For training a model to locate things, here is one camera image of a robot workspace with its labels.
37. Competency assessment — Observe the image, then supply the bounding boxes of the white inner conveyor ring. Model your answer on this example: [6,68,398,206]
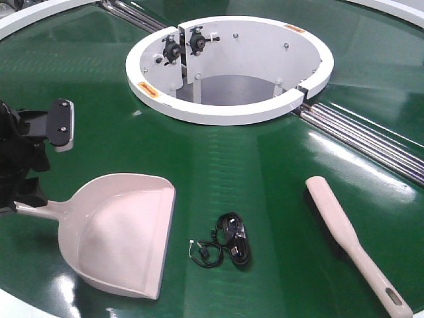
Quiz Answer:
[125,15,335,126]

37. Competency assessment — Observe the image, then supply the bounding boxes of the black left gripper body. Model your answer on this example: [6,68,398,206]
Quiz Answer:
[1,101,50,215]

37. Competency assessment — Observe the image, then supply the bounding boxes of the steel transfer rollers far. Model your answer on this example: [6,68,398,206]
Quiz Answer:
[99,1,168,33]

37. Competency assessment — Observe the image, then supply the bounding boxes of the white outer guard rail left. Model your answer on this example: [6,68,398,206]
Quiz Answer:
[0,0,95,40]

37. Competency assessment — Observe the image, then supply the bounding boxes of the white guard rail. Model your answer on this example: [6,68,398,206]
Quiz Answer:
[348,0,423,28]
[0,0,95,40]

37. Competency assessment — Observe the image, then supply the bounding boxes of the white outer guard rail right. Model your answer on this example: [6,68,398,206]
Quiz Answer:
[348,0,423,28]

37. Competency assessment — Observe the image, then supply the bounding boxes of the black left bearing block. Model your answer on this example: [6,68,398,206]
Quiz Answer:
[162,34,181,66]

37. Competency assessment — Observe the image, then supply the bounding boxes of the black right bearing block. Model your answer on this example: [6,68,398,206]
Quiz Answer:
[187,26,221,56]

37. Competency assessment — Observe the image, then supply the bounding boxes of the steel transfer rollers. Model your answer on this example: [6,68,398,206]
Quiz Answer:
[99,1,168,33]
[293,103,423,186]

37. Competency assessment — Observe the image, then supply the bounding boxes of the small black connector cable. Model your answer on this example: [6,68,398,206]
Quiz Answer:
[188,239,223,270]

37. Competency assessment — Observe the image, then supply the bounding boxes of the pink plastic dustpan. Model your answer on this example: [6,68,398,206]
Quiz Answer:
[15,173,176,299]

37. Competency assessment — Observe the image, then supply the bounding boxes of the beige hand brush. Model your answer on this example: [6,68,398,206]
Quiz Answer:
[305,176,413,317]

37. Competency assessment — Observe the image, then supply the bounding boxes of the green conveyor belt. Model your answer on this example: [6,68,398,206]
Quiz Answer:
[1,4,423,317]

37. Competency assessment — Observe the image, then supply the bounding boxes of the black bearing block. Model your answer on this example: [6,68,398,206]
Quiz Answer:
[187,26,221,56]
[162,34,181,66]

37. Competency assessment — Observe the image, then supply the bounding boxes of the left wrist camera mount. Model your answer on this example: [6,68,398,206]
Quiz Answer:
[46,99,75,152]

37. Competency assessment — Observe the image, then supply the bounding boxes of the steel transfer rollers right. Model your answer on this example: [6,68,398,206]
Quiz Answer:
[293,103,423,186]

